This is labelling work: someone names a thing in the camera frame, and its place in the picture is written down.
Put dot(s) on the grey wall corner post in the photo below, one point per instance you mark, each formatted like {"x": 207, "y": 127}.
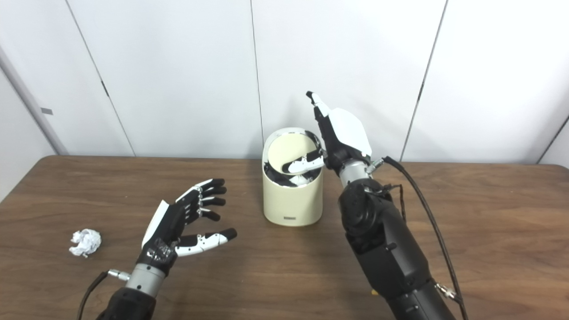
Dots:
{"x": 32, "y": 106}

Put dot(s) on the cream round bin lid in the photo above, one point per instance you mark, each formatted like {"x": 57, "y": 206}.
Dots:
{"x": 289, "y": 151}

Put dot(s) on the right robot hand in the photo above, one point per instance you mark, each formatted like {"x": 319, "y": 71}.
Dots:
{"x": 349, "y": 133}

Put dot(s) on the white paper ball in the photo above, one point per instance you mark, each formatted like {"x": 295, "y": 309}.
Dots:
{"x": 85, "y": 242}

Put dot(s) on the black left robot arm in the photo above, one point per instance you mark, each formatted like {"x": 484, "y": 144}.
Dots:
{"x": 129, "y": 306}

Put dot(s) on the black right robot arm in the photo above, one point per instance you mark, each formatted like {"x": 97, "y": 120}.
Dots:
{"x": 386, "y": 249}

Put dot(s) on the cream desktop trash bin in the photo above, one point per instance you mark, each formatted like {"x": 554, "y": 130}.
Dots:
{"x": 289, "y": 204}

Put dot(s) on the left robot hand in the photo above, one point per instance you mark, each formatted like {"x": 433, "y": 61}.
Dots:
{"x": 166, "y": 231}

